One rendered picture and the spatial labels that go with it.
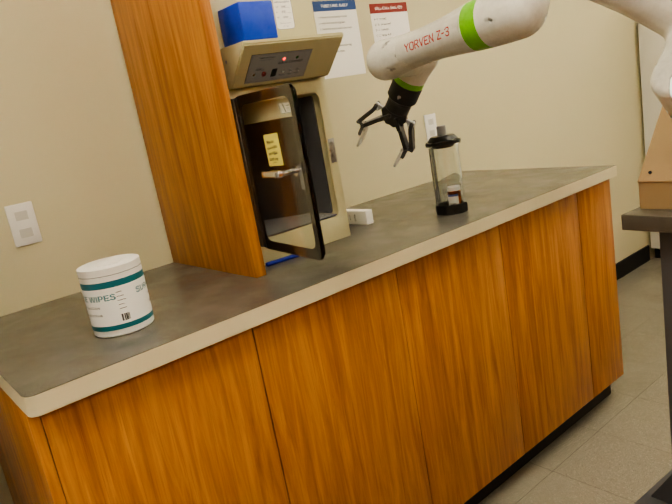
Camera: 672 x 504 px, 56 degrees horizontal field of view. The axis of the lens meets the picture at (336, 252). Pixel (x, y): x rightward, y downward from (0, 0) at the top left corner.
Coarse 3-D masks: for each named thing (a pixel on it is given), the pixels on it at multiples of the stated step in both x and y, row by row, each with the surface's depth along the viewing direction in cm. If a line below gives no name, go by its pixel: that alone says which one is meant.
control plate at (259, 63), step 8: (256, 56) 154; (264, 56) 156; (272, 56) 157; (280, 56) 159; (288, 56) 161; (304, 56) 164; (256, 64) 156; (264, 64) 158; (272, 64) 160; (280, 64) 161; (288, 64) 163; (296, 64) 165; (304, 64) 167; (248, 72) 157; (256, 72) 158; (280, 72) 164; (288, 72) 166; (296, 72) 167; (304, 72) 169; (248, 80) 159; (256, 80) 161; (264, 80) 162
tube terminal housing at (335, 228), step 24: (216, 0) 156; (240, 0) 160; (264, 0) 165; (216, 24) 156; (312, 24) 175; (312, 96) 180; (336, 168) 184; (336, 192) 185; (336, 216) 185; (264, 264) 170
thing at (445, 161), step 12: (456, 144) 189; (432, 156) 191; (444, 156) 189; (456, 156) 190; (432, 168) 193; (444, 168) 190; (456, 168) 190; (444, 180) 191; (456, 180) 191; (444, 192) 192; (456, 192) 191; (444, 204) 193
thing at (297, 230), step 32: (256, 96) 148; (288, 96) 136; (256, 128) 153; (288, 128) 139; (256, 160) 158; (288, 160) 143; (256, 192) 163; (288, 192) 148; (288, 224) 152; (320, 256) 143
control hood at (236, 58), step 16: (224, 48) 156; (240, 48) 150; (256, 48) 152; (272, 48) 155; (288, 48) 159; (304, 48) 162; (320, 48) 166; (336, 48) 170; (224, 64) 157; (240, 64) 153; (320, 64) 171; (240, 80) 157; (272, 80) 164; (288, 80) 168
